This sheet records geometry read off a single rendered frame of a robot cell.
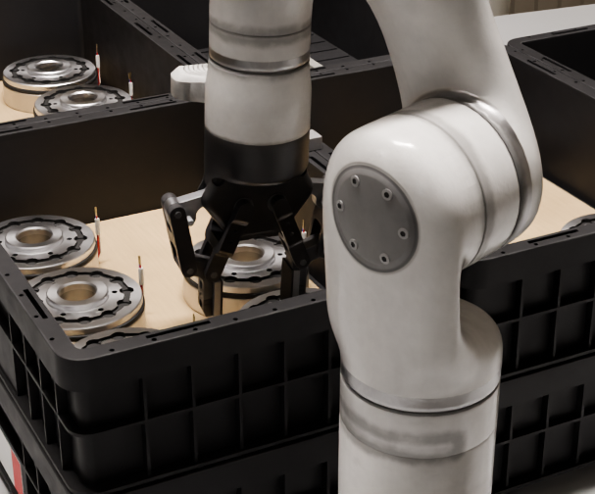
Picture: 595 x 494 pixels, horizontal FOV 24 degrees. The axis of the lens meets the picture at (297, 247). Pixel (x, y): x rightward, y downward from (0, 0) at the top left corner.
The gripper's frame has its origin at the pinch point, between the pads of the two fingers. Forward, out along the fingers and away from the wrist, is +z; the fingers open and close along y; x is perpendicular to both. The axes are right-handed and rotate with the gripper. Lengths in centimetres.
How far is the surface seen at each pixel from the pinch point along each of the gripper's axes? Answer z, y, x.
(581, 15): 19, 89, 100
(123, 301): 2.5, -8.5, 6.0
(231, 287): 2.1, 0.0, 4.9
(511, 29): 19, 75, 97
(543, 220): 4.5, 32.6, 12.8
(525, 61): -5.1, 37.3, 27.3
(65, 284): 2.0, -12.5, 8.9
